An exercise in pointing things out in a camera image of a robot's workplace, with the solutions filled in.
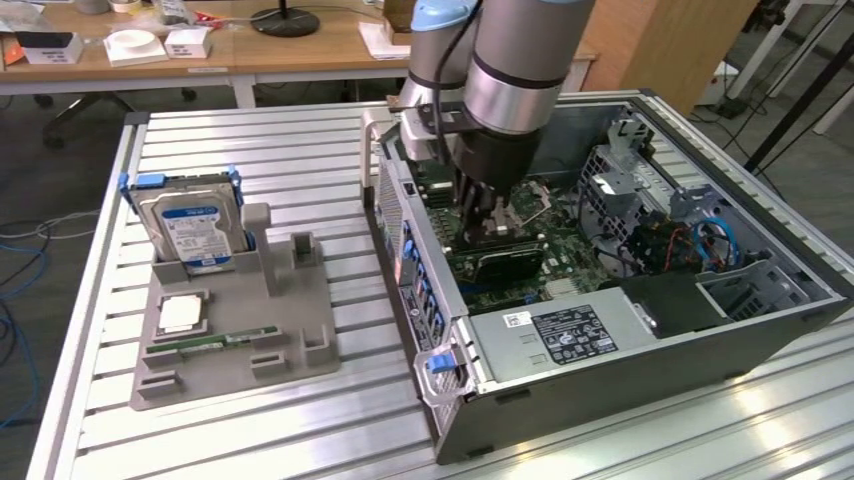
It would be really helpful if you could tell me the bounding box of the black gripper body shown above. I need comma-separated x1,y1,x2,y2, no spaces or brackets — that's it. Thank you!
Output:
456,127,543,199

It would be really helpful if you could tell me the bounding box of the metal socket cover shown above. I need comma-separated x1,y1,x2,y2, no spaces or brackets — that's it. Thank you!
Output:
510,180,555,221

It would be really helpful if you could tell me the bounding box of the metal disk bay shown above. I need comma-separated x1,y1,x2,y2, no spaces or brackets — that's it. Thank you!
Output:
576,144,675,241

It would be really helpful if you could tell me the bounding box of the silver chipset heatsink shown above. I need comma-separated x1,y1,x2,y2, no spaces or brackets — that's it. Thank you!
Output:
543,279,582,301

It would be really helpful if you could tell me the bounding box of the grey power supply unit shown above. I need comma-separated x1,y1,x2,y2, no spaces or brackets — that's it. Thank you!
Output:
466,288,659,386

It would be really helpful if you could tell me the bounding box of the white paper stack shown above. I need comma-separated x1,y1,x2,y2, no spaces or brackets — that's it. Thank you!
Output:
358,20,412,61

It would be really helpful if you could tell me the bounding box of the blue case latch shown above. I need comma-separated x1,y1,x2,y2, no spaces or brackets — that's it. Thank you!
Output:
423,349,462,374

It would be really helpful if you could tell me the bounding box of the brown cardboard box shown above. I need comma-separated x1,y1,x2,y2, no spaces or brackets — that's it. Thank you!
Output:
383,0,416,34

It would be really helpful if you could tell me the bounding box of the wooden cabinet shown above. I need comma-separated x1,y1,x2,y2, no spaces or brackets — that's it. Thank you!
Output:
576,0,762,109

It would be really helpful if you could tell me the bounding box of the wooden desk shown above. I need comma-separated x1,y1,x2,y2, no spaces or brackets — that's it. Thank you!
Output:
0,0,602,109

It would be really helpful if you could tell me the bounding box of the open black PC case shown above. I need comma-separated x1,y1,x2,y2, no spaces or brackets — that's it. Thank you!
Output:
359,88,854,466

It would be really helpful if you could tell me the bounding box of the black round lamp base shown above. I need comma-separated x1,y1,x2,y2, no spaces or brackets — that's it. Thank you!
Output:
249,0,321,39

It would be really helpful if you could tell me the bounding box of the hard disk in blue carrier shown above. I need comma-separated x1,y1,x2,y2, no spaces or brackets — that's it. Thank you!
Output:
116,164,259,276

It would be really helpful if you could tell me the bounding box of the black stand pole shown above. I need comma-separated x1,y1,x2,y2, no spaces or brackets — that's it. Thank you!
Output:
743,29,854,174

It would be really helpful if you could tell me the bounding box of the green RAM stick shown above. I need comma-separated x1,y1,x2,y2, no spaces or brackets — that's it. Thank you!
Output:
145,325,280,354

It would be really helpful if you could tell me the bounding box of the silver CPU chip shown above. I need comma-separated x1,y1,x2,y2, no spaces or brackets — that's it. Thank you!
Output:
156,294,212,336

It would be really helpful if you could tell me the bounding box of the grey plastic parts rack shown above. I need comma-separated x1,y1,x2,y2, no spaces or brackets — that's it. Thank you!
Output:
129,202,343,411

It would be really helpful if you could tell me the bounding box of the small white box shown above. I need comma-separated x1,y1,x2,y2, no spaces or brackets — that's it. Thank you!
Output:
163,27,215,60

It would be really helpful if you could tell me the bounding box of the white box with round recess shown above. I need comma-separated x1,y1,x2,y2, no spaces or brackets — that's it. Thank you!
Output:
103,28,172,69

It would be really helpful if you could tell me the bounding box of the black office chair base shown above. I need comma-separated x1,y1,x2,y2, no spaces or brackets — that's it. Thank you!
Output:
32,87,201,149

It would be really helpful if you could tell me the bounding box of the white box with black lid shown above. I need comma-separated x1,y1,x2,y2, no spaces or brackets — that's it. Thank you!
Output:
12,30,85,66

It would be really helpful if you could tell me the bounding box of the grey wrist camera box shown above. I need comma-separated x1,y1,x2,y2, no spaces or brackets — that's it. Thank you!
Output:
398,102,468,162

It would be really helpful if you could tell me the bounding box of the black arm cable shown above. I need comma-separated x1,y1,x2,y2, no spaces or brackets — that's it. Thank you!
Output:
430,0,488,166

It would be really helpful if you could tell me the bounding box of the red wire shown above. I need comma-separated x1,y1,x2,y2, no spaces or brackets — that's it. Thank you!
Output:
666,227,695,274

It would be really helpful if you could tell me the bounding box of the blue wire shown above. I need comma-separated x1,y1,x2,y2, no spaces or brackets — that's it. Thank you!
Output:
690,217,742,266

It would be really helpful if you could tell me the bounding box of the white table frame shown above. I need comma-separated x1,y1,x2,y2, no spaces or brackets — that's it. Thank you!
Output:
723,0,854,136

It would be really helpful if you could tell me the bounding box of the white floor cable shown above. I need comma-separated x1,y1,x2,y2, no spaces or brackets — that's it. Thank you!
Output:
0,209,101,241

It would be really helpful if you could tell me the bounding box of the blue floor cable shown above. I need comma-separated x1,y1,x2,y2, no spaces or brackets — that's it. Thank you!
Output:
0,244,52,431

